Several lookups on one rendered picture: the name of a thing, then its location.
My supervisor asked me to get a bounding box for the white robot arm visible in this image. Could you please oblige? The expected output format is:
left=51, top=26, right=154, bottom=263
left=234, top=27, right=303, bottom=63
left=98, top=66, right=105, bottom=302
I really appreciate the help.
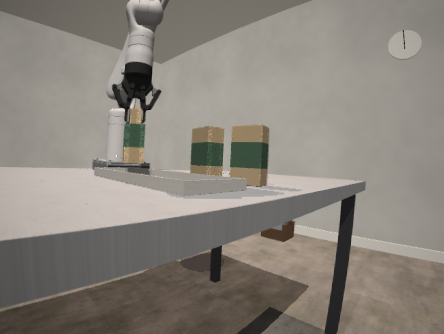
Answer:
left=105, top=0, right=169, bottom=162

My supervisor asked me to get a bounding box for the tan and green coffee pack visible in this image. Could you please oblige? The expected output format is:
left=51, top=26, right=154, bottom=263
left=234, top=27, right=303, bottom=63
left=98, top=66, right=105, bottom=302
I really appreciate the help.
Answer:
left=190, top=126, right=224, bottom=176
left=230, top=125, right=269, bottom=186
left=123, top=108, right=145, bottom=164

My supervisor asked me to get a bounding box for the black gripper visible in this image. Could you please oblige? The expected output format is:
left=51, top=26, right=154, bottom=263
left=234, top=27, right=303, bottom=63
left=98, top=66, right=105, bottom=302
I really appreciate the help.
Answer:
left=112, top=62, right=161, bottom=124

